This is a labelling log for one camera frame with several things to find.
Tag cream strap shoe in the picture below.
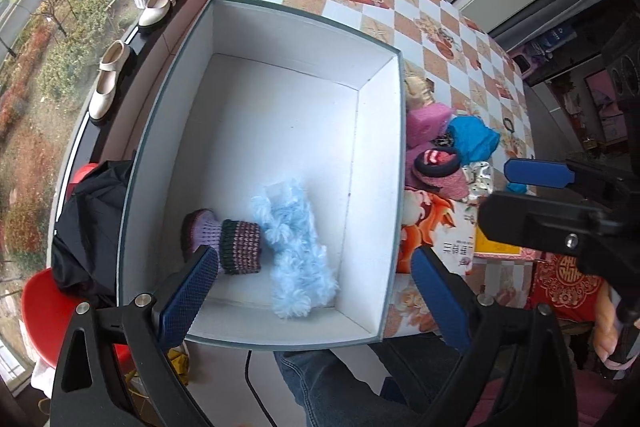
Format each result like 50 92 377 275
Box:
89 41 132 124
138 0 181 32

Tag red printed cloth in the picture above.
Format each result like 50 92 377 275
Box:
525 254 608 323

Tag person's legs in jeans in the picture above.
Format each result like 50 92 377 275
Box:
274 332 482 427

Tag black jacket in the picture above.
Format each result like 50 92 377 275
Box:
52 161 137 308

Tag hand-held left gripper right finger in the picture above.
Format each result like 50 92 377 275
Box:
411 247 586 427

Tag small pink sponge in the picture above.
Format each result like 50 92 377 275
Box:
422 103 454 128

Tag blue cloth item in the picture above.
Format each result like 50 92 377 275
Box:
446 116 501 165

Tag red plastic stool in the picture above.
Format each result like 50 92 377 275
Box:
67 163 101 188
22 267 132 369

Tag pink knitted pouch black band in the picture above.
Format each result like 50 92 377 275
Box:
406 146 471 200

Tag grey cardboard box white inside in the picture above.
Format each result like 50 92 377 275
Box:
117 0 405 350

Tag cartoon printed bag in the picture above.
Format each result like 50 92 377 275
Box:
400 187 482 279

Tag black cable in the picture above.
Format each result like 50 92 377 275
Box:
244 349 277 427

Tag large pink sponge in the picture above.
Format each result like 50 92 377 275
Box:
406 114 447 148

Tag white dotted scrunchie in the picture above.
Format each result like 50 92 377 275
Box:
462 161 493 198

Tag person's right forearm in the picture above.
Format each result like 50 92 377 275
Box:
594 279 640 374

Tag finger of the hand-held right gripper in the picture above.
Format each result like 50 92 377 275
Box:
504 157 628 188
479 191 618 259

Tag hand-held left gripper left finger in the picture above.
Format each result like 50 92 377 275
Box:
50 246 220 427

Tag light blue fluffy scrunchie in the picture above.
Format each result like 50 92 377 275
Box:
249 179 342 320

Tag purple knitted sock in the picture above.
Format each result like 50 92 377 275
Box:
181 208 263 277

